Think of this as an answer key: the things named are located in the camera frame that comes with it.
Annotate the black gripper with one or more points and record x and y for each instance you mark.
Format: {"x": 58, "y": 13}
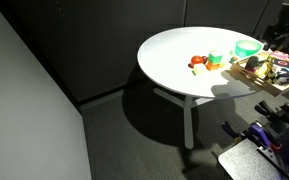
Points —
{"x": 280, "y": 31}

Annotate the wooden tray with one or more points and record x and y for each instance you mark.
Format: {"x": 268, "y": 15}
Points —
{"x": 272, "y": 90}

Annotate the black soft block letter D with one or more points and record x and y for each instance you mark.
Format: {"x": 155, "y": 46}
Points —
{"x": 282, "y": 63}

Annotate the green translucent bowl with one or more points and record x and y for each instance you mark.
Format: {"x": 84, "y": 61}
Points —
{"x": 247, "y": 50}

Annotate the grey cube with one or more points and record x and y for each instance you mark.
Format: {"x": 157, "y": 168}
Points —
{"x": 254, "y": 62}

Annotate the yellow toy banana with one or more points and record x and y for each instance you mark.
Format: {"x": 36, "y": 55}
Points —
{"x": 262, "y": 70}

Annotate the black soft block letter A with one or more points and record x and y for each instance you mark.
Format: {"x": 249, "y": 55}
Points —
{"x": 285, "y": 77}

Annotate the yellow toy lemon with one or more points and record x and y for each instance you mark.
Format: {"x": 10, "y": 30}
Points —
{"x": 221, "y": 65}

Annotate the orange cube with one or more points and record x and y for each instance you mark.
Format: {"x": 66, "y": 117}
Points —
{"x": 211, "y": 66}

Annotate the dark red small ball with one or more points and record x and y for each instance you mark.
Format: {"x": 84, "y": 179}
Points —
{"x": 205, "y": 59}

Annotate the pale green cube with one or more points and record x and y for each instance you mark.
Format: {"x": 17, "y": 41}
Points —
{"x": 199, "y": 69}

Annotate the robot stand top plate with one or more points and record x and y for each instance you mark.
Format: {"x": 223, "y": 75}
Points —
{"x": 240, "y": 163}

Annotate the white table pedestal base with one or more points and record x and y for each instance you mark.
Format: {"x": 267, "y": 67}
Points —
{"x": 188, "y": 120}

